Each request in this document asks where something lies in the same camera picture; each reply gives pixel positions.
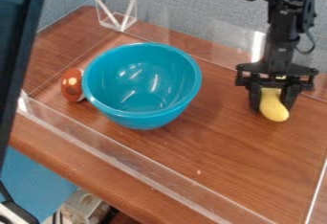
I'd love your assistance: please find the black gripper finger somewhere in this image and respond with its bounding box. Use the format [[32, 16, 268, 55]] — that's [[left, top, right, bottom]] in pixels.
[[248, 82, 262, 112], [280, 83, 302, 110]]

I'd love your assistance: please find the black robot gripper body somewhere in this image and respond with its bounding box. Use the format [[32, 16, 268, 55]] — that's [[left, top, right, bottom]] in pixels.
[[235, 37, 318, 90]]

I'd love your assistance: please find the yellow toy banana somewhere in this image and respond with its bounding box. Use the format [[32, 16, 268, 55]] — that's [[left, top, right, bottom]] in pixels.
[[259, 88, 288, 123]]

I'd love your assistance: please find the blue plastic bowl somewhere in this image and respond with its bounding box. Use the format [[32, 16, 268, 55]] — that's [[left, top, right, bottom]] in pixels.
[[81, 42, 202, 130]]

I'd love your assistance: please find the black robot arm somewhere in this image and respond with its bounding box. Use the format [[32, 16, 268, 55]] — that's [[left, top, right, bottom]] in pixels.
[[235, 0, 318, 111]]

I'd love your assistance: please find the clear acrylic back barrier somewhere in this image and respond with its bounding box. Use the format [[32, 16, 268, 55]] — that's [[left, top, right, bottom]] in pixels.
[[93, 0, 327, 102]]

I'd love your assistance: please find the clear acrylic barrier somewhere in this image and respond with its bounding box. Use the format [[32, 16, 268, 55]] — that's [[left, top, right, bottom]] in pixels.
[[13, 95, 275, 224], [93, 0, 327, 102]]

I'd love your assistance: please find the brown white toy mushroom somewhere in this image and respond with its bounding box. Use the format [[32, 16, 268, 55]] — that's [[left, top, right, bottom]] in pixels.
[[60, 68, 84, 102]]

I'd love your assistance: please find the clear acrylic front barrier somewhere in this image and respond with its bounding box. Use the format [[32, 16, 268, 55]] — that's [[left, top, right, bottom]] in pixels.
[[13, 95, 275, 224]]

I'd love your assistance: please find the grey box under table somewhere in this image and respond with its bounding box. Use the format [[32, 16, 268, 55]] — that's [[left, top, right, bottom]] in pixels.
[[51, 189, 111, 224]]

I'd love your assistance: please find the dark blue foreground panel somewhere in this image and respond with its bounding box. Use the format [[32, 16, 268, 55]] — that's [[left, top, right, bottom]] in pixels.
[[0, 0, 44, 171]]

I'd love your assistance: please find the black chair edge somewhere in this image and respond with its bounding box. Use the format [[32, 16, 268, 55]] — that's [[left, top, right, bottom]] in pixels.
[[0, 181, 40, 224]]

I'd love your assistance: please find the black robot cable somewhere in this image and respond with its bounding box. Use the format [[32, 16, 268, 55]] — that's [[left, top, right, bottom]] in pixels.
[[295, 26, 318, 56]]

